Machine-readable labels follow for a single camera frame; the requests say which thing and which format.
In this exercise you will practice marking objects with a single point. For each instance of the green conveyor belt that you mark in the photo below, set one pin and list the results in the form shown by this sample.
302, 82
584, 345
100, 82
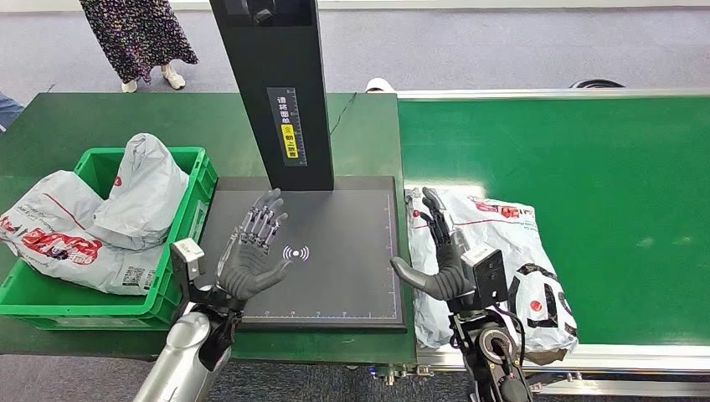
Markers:
610, 166

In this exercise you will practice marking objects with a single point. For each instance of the black scanner column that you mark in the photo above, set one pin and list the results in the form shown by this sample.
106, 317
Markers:
260, 66

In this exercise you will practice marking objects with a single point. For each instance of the dark green table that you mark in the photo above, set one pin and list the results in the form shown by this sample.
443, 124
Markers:
83, 116

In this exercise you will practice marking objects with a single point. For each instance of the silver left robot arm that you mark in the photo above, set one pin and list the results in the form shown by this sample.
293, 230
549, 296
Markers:
177, 360

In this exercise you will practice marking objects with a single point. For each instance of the grey ruler label yellow patch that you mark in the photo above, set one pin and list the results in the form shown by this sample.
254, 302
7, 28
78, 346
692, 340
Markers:
287, 111

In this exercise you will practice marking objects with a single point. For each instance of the white mail bag large red print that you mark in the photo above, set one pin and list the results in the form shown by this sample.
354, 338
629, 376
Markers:
66, 244

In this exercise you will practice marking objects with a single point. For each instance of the white rounded object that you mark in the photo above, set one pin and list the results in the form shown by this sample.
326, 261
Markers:
380, 84

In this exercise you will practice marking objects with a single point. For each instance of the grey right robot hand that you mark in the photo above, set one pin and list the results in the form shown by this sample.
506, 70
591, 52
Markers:
449, 277

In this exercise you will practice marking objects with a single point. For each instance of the dark grey scanner platform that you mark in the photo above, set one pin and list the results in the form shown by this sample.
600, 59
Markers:
344, 266

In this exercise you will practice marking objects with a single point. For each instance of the green plastic crate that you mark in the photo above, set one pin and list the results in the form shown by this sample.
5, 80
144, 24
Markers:
97, 166

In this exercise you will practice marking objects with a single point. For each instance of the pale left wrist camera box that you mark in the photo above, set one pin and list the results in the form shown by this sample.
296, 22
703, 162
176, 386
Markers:
188, 252

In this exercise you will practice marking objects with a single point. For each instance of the aluminium conveyor frame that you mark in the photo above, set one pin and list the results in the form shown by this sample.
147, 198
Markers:
554, 93

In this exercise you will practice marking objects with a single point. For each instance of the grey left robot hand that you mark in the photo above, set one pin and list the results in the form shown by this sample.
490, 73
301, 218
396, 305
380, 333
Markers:
249, 272

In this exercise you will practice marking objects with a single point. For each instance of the person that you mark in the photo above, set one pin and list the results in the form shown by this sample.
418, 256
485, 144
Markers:
138, 39
8, 111

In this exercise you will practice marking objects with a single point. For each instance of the black round object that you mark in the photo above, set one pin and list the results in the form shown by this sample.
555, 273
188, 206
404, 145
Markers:
596, 83

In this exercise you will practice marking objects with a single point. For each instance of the small white mail bag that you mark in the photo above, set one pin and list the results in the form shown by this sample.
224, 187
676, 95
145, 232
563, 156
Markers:
144, 188

